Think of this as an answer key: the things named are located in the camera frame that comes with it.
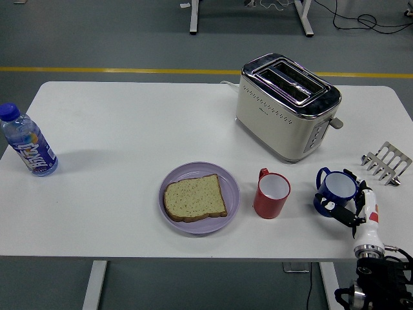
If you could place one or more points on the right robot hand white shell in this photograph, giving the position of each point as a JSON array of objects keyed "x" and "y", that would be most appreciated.
[{"x": 368, "y": 229}]

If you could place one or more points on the blue enamel mug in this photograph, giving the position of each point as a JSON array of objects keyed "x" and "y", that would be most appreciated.
[{"x": 324, "y": 185}]

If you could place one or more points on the slice of bread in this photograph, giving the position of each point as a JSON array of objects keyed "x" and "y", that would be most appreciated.
[{"x": 193, "y": 197}]

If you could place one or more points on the white background desk leg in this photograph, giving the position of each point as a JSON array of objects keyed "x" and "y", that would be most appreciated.
[
  {"x": 305, "y": 19},
  {"x": 194, "y": 16}
]

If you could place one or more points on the white table leg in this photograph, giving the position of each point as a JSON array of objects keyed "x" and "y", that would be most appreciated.
[
  {"x": 332, "y": 287},
  {"x": 94, "y": 284}
]

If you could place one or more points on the metal toast rack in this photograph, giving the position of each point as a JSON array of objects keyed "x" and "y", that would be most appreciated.
[{"x": 388, "y": 161}]

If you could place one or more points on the grey box under table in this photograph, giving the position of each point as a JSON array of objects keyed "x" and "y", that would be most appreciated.
[{"x": 295, "y": 268}]

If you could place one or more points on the red enamel mug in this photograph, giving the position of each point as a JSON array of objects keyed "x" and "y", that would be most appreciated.
[{"x": 267, "y": 206}]

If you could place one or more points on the cream and chrome toaster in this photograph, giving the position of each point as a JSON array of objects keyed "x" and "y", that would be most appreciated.
[{"x": 274, "y": 129}]

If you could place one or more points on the lilac plate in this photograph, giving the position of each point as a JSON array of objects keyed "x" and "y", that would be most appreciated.
[{"x": 197, "y": 227}]

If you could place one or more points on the white paper scrap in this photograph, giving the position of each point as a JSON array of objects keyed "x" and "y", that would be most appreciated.
[{"x": 185, "y": 5}]

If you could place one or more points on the blue-capped drink bottle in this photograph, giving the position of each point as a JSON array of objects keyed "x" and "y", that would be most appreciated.
[{"x": 30, "y": 145}]

